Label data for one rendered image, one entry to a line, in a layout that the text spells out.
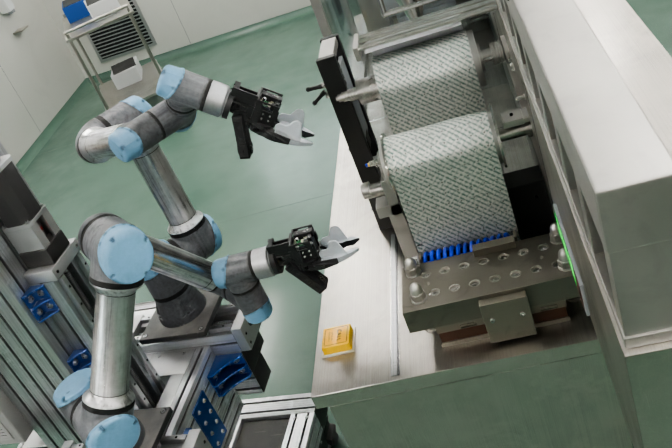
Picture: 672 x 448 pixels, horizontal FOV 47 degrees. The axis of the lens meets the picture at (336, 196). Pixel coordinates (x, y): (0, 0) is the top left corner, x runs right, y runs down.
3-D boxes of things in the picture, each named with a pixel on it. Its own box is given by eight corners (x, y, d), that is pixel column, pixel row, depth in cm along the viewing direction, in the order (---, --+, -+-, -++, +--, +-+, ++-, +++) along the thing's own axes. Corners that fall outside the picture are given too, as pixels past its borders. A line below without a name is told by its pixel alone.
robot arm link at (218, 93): (200, 117, 171) (207, 101, 178) (219, 124, 172) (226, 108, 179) (209, 88, 168) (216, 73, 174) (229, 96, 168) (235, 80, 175)
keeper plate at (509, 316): (490, 337, 169) (478, 300, 164) (535, 327, 167) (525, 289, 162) (491, 345, 167) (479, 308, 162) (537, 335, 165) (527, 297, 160)
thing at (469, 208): (420, 255, 183) (397, 193, 174) (518, 232, 178) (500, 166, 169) (420, 257, 183) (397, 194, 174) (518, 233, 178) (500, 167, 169)
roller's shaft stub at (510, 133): (500, 138, 174) (496, 121, 172) (531, 130, 173) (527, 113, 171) (503, 148, 171) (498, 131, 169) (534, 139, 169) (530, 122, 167)
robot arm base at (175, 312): (153, 330, 232) (138, 306, 227) (170, 296, 244) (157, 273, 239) (196, 324, 227) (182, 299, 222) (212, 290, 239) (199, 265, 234)
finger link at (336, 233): (353, 223, 182) (316, 236, 182) (361, 242, 185) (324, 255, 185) (351, 216, 184) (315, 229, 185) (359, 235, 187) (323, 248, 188)
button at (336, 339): (326, 335, 190) (323, 328, 189) (353, 329, 188) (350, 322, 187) (324, 356, 184) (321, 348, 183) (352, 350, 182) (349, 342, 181)
